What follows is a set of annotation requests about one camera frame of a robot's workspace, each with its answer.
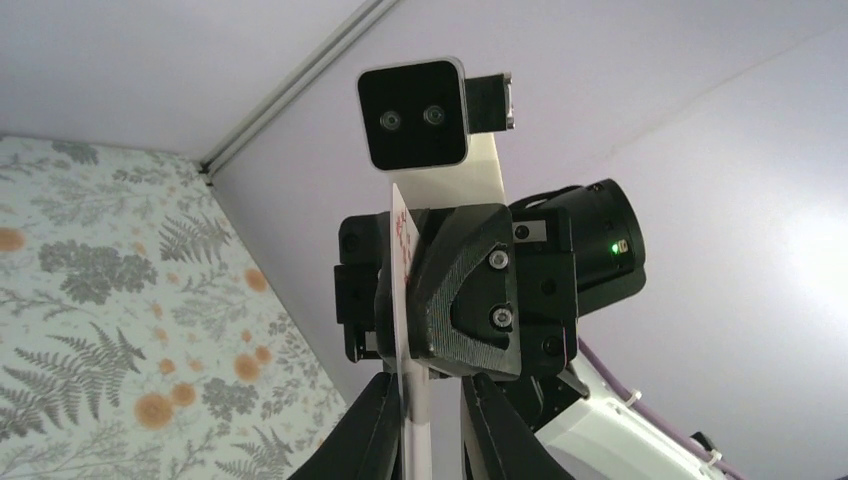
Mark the aluminium corner post right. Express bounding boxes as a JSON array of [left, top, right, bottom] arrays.
[[196, 0, 398, 186]]

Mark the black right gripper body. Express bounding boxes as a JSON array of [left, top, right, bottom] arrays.
[[334, 211, 578, 377]]

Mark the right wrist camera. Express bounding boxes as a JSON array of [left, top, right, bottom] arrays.
[[356, 57, 515, 209]]

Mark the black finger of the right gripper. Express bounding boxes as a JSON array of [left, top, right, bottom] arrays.
[[406, 203, 522, 380], [374, 212, 397, 371]]

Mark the white card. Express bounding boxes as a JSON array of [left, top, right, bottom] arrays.
[[389, 184, 433, 480]]

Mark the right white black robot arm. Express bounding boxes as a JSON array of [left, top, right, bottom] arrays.
[[411, 180, 724, 479]]

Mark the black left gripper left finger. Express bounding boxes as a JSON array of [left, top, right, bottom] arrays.
[[290, 372, 401, 480]]

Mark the floral patterned table mat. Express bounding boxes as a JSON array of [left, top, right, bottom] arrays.
[[1, 136, 346, 479]]

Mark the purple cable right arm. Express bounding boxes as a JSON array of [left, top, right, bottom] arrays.
[[576, 337, 750, 480]]

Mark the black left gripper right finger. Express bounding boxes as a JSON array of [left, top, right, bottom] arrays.
[[461, 374, 574, 480]]

